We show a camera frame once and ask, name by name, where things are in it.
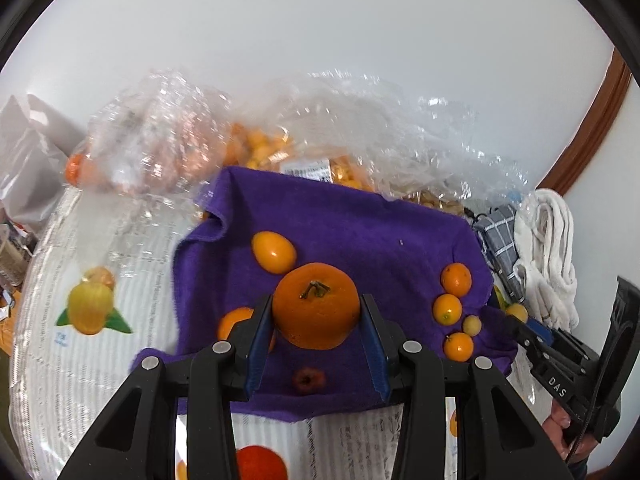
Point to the medium orange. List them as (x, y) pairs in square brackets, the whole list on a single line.
[(456, 280)]

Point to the white plastic bag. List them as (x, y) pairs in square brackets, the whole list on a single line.
[(30, 160)]

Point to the small orange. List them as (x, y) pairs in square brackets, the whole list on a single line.
[(458, 346), (446, 308), (273, 251), (235, 322)]

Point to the brown wooden door frame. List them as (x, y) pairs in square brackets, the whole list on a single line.
[(595, 125)]

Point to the white striped towel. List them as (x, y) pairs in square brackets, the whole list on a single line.
[(547, 260)]

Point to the grey checked cloth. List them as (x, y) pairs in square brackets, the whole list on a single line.
[(500, 240)]

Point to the large orange with stem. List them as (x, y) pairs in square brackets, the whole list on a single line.
[(316, 305)]

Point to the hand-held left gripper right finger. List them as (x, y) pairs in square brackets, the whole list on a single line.
[(375, 355)]

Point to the crumpled clear plastic bag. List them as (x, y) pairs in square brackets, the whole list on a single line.
[(400, 125)]

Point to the clear plastic bag of oranges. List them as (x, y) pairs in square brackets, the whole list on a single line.
[(150, 135)]

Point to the person's right hand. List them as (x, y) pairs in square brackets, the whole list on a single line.
[(557, 422)]

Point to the small yellow fruit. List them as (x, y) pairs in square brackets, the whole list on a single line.
[(471, 325)]

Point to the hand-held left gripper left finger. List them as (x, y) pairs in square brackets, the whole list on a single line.
[(257, 355)]

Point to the small red fruit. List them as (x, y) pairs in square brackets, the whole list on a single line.
[(309, 379)]

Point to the pile of small orange kumquats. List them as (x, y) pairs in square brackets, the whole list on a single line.
[(255, 145)]

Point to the purple towel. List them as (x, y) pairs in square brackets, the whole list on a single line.
[(360, 240)]

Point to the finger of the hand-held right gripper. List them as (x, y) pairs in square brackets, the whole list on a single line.
[(522, 335), (541, 329)]

